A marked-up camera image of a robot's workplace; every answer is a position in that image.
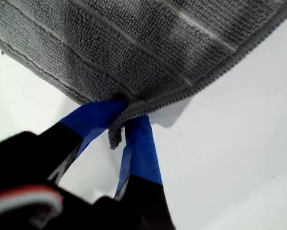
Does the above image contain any red white arm wire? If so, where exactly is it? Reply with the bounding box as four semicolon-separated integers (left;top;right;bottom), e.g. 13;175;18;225
0;184;64;222

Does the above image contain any grey striped towel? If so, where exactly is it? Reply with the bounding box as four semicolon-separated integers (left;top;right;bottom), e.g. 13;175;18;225
0;0;287;150

